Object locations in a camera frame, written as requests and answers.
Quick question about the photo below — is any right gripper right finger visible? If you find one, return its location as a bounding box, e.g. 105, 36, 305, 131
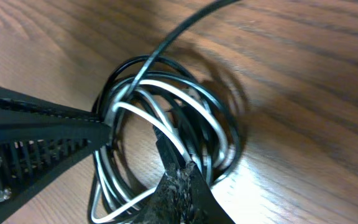
132, 161, 236, 224

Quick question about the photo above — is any black usb cable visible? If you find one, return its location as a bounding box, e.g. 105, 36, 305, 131
87, 0, 245, 224

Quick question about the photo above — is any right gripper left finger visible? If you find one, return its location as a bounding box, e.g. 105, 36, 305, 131
0, 87, 110, 223

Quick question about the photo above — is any white usb cable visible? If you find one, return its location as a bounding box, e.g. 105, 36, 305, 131
90, 78, 229, 224

